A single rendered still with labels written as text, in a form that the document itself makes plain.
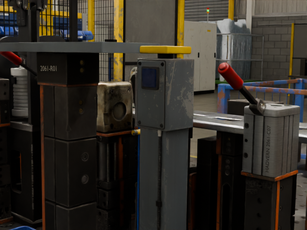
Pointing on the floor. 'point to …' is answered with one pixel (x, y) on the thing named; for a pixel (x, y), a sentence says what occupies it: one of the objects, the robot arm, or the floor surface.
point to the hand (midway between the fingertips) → (28, 27)
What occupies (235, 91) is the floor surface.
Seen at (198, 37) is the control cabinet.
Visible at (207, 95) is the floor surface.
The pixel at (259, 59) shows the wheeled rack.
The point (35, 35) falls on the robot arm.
